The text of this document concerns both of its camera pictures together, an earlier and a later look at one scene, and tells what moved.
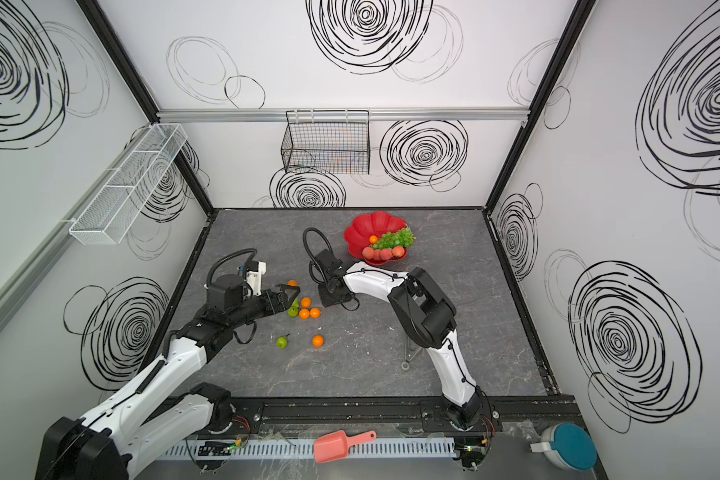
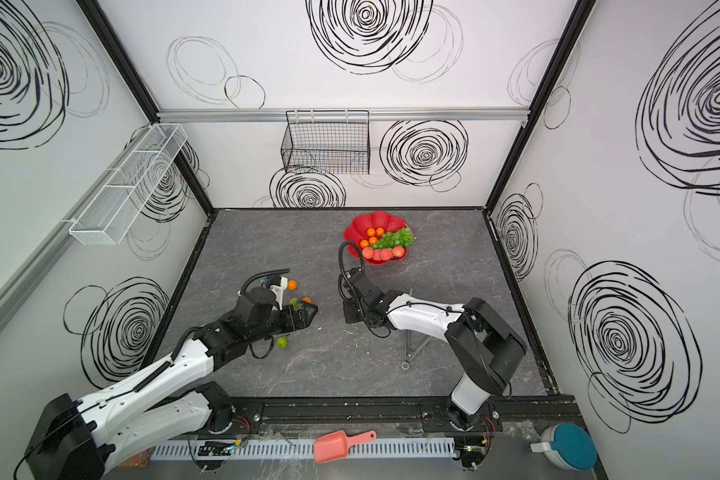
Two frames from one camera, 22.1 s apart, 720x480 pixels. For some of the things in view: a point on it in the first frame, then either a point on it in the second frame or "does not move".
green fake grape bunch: (401, 238) does not move
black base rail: (505, 415) does not move
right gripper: (328, 267) → (350, 306)
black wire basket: (327, 142) does not move
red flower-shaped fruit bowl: (365, 226) does not move
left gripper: (275, 300) → (300, 315)
